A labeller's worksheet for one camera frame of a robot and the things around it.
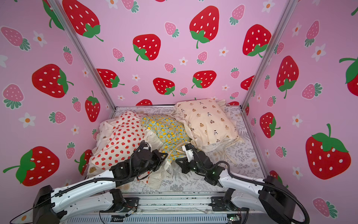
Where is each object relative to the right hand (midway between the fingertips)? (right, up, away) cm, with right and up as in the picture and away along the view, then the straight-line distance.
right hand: (174, 163), depth 75 cm
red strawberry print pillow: (-32, +14, +2) cm, 35 cm away
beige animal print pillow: (+23, +22, +20) cm, 37 cm away
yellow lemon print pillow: (-2, +15, +7) cm, 17 cm away
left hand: (-2, +6, -3) cm, 7 cm away
